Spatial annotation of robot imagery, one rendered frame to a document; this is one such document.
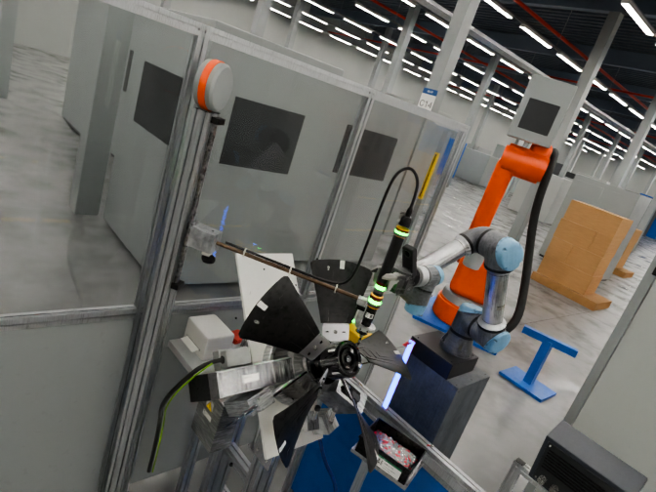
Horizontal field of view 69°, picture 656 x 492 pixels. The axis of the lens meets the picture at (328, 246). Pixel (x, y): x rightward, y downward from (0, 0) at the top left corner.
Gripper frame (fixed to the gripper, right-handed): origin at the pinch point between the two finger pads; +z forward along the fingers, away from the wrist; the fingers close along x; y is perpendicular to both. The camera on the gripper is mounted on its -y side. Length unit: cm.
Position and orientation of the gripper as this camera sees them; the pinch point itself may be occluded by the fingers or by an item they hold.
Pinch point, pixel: (380, 271)
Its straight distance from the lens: 154.8
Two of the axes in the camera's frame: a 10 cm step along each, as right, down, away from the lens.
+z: -7.0, -0.2, -7.1
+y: -3.1, 9.1, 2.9
